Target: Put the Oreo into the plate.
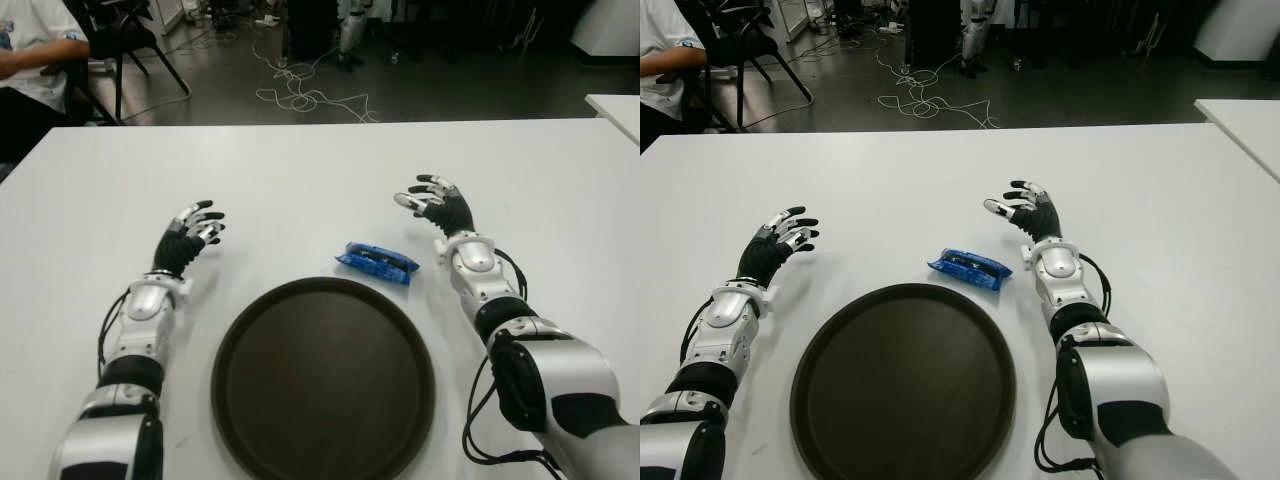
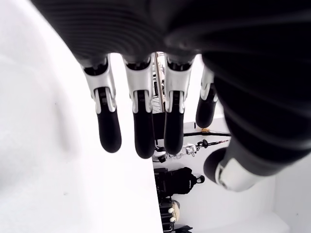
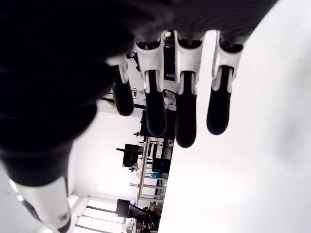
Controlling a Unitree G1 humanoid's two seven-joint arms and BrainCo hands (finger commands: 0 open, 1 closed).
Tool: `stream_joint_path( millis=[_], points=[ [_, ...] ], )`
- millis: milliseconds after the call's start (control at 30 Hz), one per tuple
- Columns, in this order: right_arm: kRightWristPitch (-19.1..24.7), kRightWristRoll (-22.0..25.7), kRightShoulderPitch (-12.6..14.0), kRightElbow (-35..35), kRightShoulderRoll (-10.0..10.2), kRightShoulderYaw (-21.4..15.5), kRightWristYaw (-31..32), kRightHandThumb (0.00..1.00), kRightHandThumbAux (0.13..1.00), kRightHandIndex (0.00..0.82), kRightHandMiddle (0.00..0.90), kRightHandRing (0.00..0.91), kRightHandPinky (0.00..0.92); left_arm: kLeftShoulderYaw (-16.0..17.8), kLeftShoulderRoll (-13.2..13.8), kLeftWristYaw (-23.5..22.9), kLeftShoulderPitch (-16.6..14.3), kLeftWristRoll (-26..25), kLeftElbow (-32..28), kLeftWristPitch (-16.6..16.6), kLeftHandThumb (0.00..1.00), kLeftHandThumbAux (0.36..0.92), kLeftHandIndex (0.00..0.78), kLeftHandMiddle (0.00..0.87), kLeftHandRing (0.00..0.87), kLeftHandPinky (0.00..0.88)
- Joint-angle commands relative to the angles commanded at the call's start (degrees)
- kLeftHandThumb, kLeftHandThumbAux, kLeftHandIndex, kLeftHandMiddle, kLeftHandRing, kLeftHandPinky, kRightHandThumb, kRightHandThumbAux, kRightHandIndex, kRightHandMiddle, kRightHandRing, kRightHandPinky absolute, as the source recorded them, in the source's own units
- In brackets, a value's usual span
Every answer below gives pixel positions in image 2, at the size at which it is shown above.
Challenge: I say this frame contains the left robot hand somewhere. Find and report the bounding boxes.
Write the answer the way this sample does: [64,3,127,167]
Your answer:
[31,0,311,193]

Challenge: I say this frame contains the black equipment cases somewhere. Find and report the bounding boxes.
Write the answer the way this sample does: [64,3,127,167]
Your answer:
[154,167,176,233]

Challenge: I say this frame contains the black backpack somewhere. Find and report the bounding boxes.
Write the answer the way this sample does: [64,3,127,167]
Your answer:
[167,166,206,195]

